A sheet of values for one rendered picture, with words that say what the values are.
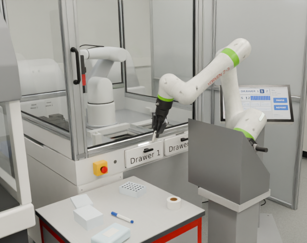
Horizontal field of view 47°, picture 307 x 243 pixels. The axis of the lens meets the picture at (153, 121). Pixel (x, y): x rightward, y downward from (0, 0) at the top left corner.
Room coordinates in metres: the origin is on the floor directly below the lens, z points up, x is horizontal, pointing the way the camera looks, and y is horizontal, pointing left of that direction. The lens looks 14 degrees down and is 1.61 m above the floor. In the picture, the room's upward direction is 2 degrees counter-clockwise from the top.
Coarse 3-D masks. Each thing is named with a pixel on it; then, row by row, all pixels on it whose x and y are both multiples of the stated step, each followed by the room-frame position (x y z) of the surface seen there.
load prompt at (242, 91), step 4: (240, 88) 2.65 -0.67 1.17; (244, 88) 2.64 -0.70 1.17; (248, 88) 2.64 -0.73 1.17; (252, 88) 2.64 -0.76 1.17; (256, 88) 2.63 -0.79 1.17; (260, 88) 2.63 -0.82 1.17; (264, 88) 2.62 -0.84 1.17; (268, 88) 2.62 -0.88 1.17; (240, 92) 2.63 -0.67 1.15; (244, 92) 2.62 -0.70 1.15; (248, 92) 2.62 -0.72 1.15; (252, 92) 2.61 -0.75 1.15; (256, 92) 2.61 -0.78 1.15; (260, 92) 2.61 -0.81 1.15; (264, 92) 2.60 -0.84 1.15; (268, 92) 2.60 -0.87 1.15
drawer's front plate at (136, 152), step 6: (150, 144) 2.09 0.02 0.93; (156, 144) 2.12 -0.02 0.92; (162, 144) 2.16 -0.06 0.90; (126, 150) 1.98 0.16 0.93; (132, 150) 2.00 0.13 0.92; (138, 150) 2.03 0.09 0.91; (156, 150) 2.12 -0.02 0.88; (162, 150) 2.16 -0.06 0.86; (126, 156) 1.97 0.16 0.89; (132, 156) 2.00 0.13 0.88; (138, 156) 2.03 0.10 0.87; (144, 156) 2.06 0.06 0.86; (150, 156) 2.09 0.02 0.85; (156, 156) 2.12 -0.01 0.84; (162, 156) 2.16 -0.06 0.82; (126, 162) 1.98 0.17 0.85; (132, 162) 2.00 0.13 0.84; (138, 162) 2.03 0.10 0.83; (144, 162) 2.06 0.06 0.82
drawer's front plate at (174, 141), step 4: (176, 136) 2.24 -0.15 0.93; (180, 136) 2.26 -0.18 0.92; (184, 136) 2.28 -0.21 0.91; (164, 140) 2.18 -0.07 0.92; (168, 140) 2.19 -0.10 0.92; (172, 140) 2.21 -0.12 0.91; (176, 140) 2.24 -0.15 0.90; (180, 140) 2.26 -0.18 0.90; (164, 144) 2.18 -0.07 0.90; (168, 144) 2.19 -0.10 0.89; (172, 144) 2.21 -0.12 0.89; (176, 144) 2.24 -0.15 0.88; (180, 144) 2.26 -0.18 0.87; (164, 148) 2.18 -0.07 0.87; (168, 148) 2.19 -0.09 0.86; (176, 148) 2.24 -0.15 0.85; (180, 148) 2.26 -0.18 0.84; (184, 148) 2.28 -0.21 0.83; (164, 152) 2.19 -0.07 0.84; (168, 152) 2.19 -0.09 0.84; (172, 152) 2.21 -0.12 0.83
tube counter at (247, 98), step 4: (248, 96) 2.59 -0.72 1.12; (252, 96) 2.59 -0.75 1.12; (256, 96) 2.59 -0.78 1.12; (260, 96) 2.58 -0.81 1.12; (264, 96) 2.58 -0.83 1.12; (268, 96) 2.57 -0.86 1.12; (248, 100) 2.57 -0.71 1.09; (252, 100) 2.57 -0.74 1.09; (256, 100) 2.57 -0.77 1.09; (260, 100) 2.56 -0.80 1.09; (264, 100) 2.56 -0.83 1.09; (268, 100) 2.55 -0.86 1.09
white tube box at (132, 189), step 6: (120, 186) 1.77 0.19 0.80; (126, 186) 1.78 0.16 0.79; (132, 186) 1.78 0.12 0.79; (138, 186) 1.77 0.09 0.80; (144, 186) 1.77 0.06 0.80; (120, 192) 1.76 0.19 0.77; (126, 192) 1.73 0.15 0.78; (132, 192) 1.71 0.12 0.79; (138, 192) 1.70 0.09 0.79; (144, 192) 1.75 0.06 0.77
